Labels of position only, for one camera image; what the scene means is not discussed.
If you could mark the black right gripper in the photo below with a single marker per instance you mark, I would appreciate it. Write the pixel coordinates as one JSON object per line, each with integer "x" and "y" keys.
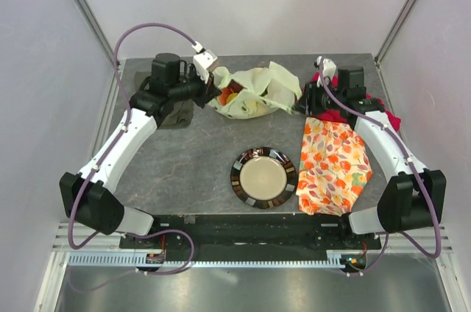
{"x": 309, "y": 99}

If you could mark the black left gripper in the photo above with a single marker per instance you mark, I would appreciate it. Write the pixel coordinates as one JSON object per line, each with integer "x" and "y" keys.
{"x": 208, "y": 90}

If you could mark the pale green plastic bag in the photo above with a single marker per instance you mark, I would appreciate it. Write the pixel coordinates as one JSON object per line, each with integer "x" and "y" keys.
{"x": 266, "y": 90}

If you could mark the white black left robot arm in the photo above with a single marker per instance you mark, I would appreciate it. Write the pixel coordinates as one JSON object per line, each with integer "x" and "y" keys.
{"x": 88, "y": 196}

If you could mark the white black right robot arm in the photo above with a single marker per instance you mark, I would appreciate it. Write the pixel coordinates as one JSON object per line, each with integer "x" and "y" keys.
{"x": 414, "y": 196}

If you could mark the red fake peach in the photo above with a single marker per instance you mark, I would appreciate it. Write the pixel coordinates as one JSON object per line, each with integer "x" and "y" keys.
{"x": 229, "y": 93}

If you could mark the red cloth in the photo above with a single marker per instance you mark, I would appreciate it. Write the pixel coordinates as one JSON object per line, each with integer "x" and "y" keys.
{"x": 350, "y": 102}

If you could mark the dark olive cloth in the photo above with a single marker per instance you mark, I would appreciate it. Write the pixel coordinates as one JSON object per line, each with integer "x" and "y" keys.
{"x": 183, "y": 111}

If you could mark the orange floral cloth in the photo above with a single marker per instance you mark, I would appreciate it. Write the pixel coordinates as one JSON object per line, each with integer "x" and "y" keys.
{"x": 334, "y": 168}

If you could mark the cream plate with dark rim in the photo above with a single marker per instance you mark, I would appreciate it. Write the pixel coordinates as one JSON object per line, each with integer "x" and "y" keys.
{"x": 263, "y": 177}

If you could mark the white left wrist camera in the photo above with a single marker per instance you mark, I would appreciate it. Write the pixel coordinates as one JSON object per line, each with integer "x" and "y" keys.
{"x": 204, "y": 62}

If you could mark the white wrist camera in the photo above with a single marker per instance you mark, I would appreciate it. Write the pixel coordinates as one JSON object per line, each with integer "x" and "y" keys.
{"x": 204, "y": 62}
{"x": 325, "y": 67}

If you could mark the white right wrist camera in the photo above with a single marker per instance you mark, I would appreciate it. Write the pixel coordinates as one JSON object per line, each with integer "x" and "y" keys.
{"x": 325, "y": 67}

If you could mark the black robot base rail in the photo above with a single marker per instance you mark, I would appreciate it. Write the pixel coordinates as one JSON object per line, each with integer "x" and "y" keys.
{"x": 252, "y": 236}

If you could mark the right aluminium frame post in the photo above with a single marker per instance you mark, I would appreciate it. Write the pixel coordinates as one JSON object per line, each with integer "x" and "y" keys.
{"x": 394, "y": 31}

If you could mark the aluminium frame post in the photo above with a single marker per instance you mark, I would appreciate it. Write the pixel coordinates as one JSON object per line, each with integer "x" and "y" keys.
{"x": 394, "y": 31}
{"x": 95, "y": 27}

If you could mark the left aluminium frame post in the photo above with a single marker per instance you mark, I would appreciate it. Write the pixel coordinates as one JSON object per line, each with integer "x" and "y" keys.
{"x": 95, "y": 27}

